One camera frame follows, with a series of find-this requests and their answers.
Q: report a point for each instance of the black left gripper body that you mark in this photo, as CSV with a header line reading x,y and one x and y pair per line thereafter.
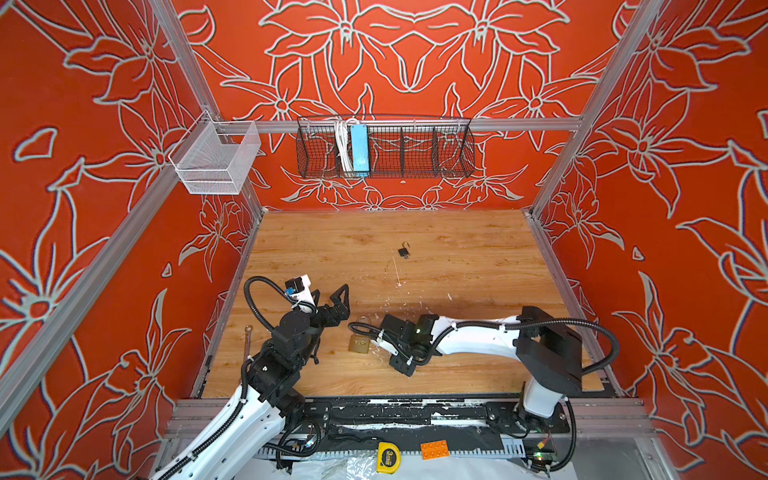
x,y
316,324

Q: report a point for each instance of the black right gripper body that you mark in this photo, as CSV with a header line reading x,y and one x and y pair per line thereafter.
x,y
401,361

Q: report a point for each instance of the small black padlock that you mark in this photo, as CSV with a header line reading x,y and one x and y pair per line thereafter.
x,y
404,250

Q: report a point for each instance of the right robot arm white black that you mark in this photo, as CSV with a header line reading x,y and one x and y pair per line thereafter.
x,y
549,348

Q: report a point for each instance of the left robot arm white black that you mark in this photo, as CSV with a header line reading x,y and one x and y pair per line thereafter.
x,y
265,403

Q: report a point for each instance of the brass padlock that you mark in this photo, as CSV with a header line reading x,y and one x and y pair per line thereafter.
x,y
360,338

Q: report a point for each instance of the metal wrench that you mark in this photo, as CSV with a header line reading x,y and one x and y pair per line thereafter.
x,y
248,330

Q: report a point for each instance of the orange lego brick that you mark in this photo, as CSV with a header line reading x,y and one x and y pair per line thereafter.
x,y
434,450

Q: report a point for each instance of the yellow tape measure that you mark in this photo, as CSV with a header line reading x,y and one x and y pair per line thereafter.
x,y
388,458

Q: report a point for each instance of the blue white box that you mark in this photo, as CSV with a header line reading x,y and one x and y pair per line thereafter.
x,y
360,149

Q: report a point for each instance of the clear plastic bin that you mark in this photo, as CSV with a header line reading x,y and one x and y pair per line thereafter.
x,y
207,164

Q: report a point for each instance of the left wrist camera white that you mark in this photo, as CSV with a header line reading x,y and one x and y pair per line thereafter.
x,y
298,289

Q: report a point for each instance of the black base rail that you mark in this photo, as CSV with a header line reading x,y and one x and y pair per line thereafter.
x,y
490,425

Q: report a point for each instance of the black wire basket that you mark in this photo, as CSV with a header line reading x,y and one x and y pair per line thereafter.
x,y
400,147

